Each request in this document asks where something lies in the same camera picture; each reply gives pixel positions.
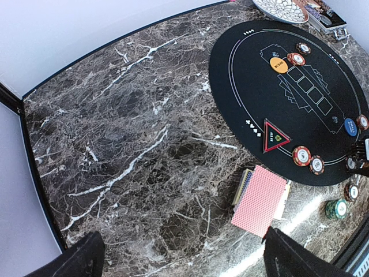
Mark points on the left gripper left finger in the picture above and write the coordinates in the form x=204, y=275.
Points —
x=85, y=258

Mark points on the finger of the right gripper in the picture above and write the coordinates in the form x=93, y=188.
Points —
x=359, y=151

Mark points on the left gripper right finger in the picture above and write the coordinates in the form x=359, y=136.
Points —
x=285, y=257

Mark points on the red chip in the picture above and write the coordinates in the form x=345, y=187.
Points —
x=296, y=59
x=362, y=122
x=301, y=156

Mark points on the orange black poker chip stack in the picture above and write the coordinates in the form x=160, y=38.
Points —
x=351, y=192

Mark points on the red-backed playing card deck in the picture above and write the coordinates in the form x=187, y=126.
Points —
x=256, y=209

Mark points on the green poker chip stack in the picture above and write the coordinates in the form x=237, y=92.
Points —
x=336, y=209

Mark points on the red triangular all-in marker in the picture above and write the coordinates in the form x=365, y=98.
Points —
x=273, y=137

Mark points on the orange big blind button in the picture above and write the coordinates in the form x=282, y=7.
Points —
x=279, y=65

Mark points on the blue small blind button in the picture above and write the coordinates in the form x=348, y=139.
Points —
x=350, y=127

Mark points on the round black poker mat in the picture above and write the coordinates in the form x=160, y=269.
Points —
x=309, y=103

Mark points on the aluminium poker chip case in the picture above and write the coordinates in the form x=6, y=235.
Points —
x=324, y=19

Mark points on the patterned ceramic plate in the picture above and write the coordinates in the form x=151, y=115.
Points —
x=286, y=11

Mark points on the white slotted cable duct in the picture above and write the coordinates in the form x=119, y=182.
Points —
x=359, y=267

